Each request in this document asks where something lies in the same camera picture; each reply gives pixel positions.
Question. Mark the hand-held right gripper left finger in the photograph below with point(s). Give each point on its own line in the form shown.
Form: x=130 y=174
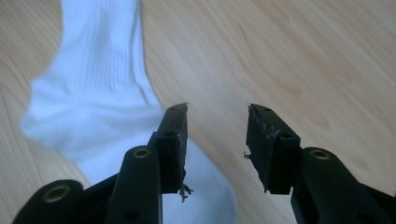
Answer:
x=172 y=149

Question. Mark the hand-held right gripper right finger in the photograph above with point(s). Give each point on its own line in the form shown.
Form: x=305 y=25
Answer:
x=271 y=152

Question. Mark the white sock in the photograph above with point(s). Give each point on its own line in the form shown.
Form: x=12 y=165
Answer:
x=93 y=102

